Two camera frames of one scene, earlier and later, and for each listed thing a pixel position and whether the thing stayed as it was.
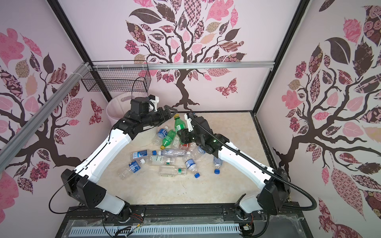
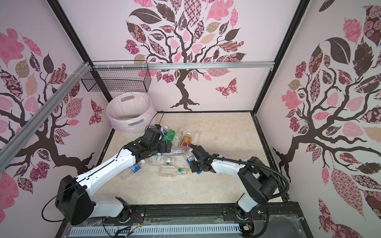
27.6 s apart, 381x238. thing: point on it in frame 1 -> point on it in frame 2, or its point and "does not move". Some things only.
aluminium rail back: [181, 65] does not move
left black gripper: [167, 115] -> [163, 149]
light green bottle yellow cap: [168, 139] does not move
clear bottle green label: [176, 143] does not move
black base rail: [282, 220] does not move
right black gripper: [184, 137] -> [193, 167]
